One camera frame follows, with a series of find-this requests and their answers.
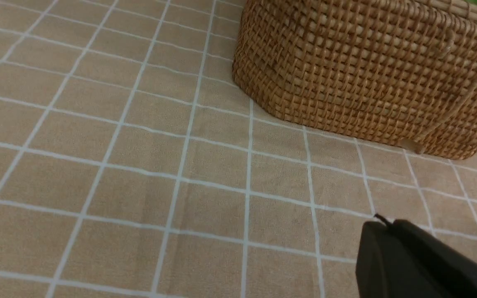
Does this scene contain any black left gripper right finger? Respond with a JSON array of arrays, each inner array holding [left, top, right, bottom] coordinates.
[[392, 219, 477, 298]]

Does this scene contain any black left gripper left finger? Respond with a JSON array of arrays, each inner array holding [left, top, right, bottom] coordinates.
[[355, 221, 434, 298]]

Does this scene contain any woven rattan basket green lining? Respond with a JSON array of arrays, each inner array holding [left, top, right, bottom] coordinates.
[[232, 0, 477, 160]]

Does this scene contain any beige checkered tablecloth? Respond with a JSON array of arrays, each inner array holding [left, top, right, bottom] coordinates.
[[0, 0, 477, 298]]

